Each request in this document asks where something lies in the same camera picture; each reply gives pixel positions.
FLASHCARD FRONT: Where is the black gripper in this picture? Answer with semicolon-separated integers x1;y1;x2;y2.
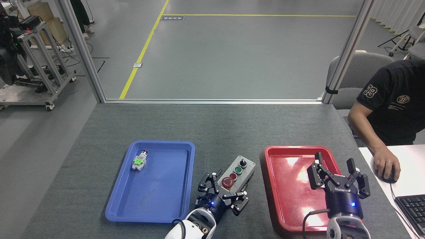
194;169;250;221
306;152;371;220

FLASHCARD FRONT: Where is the grey control box with buttons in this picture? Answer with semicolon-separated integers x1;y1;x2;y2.
217;155;256;199

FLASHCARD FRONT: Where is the cardboard box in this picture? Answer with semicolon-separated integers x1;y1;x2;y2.
18;2;69;47

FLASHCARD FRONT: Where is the person's right hand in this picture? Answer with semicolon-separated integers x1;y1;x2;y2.
374;149;401;182

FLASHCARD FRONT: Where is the black computer mouse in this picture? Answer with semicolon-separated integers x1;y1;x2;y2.
381;165;398;184

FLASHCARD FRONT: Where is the red plastic tray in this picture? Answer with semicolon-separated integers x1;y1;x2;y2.
264;145;364;232

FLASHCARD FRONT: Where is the blue plastic tray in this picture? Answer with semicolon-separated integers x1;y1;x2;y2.
105;140;196;224

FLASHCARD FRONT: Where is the white desk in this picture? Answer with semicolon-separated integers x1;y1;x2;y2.
358;144;425;239

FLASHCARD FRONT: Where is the black keyboard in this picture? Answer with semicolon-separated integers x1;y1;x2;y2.
394;195;425;238

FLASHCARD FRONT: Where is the grey office chair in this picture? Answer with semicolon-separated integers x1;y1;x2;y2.
326;50;394;110

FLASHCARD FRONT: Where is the black tripod stand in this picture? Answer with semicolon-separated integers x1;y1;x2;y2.
377;13;425;49

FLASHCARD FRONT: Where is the grey chair with white legs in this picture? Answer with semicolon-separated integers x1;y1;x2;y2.
388;25;425;61

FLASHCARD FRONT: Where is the white curtain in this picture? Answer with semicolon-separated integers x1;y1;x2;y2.
370;0;425;38

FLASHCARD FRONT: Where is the aluminium cart on wheels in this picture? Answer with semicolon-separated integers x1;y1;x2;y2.
0;21;77;112

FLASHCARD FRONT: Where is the standing person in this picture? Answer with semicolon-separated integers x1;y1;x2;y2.
69;0;95;40

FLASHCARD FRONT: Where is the black machine on cart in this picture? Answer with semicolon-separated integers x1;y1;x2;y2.
0;3;42;86

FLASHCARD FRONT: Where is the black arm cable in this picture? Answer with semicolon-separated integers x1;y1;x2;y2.
302;208;331;239
171;218;187;239

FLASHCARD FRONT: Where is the black mouse cable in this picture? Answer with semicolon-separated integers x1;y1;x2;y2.
389;183;423;239

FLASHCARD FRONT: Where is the silver frame rail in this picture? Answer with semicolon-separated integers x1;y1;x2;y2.
105;99;324;105

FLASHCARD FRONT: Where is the silver frame post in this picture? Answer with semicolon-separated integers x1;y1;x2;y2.
59;0;107;104
321;0;376;105

